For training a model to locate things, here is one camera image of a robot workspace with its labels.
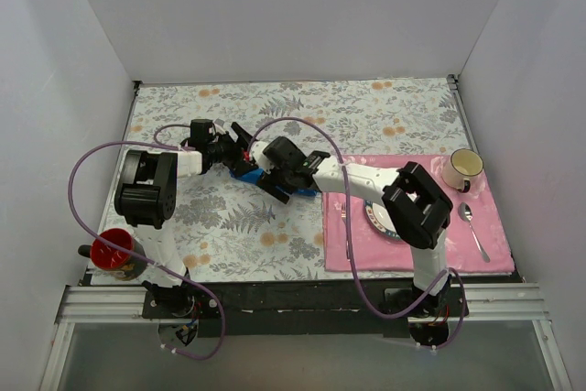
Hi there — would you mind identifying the blue cloth napkin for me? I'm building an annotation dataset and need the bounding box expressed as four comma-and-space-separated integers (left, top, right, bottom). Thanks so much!
230, 168, 318, 197

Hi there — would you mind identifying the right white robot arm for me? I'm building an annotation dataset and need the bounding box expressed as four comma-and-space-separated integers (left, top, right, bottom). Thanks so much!
248, 136, 454, 320

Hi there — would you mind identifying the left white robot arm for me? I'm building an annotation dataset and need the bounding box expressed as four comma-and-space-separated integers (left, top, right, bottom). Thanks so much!
114, 119, 258, 318

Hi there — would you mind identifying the silver fork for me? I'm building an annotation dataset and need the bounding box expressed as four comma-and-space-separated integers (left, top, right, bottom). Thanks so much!
341, 202, 347, 222

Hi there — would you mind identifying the floral tablecloth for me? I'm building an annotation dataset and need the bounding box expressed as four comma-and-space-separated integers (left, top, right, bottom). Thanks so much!
127, 78, 467, 283

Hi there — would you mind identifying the white plate green rim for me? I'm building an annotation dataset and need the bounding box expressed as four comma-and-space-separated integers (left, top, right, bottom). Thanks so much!
364, 201, 401, 242

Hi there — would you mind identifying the red and black mug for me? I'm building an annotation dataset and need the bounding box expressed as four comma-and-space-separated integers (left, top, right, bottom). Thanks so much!
78, 228, 147, 281

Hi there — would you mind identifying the cream mug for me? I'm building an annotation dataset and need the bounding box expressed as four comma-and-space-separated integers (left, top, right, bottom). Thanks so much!
441, 148, 483, 193

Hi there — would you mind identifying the silver spoon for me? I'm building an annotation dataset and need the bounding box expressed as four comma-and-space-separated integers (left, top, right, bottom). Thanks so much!
458, 202, 491, 263

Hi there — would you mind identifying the pink floral placemat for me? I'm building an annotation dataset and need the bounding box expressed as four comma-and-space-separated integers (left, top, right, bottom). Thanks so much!
322, 155, 515, 275

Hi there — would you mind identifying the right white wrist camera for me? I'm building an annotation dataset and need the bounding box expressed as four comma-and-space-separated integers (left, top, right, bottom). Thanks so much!
249, 140, 273, 171

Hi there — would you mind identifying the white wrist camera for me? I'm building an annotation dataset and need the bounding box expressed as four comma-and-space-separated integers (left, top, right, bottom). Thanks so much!
249, 140, 273, 171
213, 119, 227, 135

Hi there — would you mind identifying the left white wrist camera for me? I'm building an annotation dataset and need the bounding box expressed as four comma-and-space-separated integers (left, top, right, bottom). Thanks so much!
213, 119, 227, 135

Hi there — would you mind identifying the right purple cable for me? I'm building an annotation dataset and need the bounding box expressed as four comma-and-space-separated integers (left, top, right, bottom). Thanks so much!
246, 116, 463, 352

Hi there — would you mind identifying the purple cable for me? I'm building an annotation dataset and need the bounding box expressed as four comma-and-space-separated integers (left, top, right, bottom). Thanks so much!
246, 116, 463, 352
67, 123, 228, 361

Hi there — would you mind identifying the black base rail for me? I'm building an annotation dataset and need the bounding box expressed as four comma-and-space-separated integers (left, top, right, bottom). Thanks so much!
141, 278, 469, 338

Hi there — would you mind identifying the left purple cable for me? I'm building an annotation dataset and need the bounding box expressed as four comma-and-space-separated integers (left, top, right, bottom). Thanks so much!
67, 123, 228, 361

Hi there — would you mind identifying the aluminium frame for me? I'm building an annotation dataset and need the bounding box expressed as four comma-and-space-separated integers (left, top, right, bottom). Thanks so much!
48, 286, 572, 390

